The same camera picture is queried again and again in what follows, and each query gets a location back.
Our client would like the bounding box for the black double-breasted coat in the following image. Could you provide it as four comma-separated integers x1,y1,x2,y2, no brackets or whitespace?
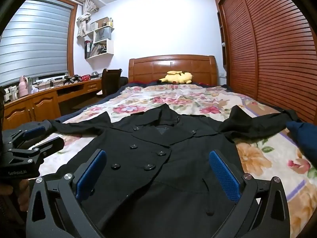
46,104,299,237

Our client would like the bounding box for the person's left hand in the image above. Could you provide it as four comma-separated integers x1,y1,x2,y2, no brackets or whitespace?
0,179,30,212

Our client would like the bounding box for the wooden desk with cabinets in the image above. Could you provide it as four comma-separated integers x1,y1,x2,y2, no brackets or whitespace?
3,79,102,130

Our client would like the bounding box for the pink bottle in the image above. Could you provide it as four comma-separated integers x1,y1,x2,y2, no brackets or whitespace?
18,76,29,98

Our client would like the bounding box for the floral bed blanket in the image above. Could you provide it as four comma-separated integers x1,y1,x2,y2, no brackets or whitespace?
39,84,316,237

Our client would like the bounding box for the red basket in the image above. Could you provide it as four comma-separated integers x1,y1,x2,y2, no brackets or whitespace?
81,74,91,82

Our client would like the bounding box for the folded navy blue garment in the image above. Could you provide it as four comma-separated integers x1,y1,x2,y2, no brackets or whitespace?
286,121,317,168

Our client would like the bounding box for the grey window blind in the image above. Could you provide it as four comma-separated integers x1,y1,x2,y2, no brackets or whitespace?
1,0,74,86

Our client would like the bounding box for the dark wooden chair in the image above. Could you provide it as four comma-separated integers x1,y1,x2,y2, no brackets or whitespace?
97,69,128,97

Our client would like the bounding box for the wooden bed headboard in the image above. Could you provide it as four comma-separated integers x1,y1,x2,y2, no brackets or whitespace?
128,54,218,86

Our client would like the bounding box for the yellow plush toy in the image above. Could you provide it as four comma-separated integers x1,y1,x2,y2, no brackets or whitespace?
159,71,193,84

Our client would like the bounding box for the louvered wooden wardrobe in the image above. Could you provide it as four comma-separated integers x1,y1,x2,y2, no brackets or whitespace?
215,0,316,124

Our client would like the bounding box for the white wall shelf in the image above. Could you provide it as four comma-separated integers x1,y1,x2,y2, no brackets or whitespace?
85,17,115,60

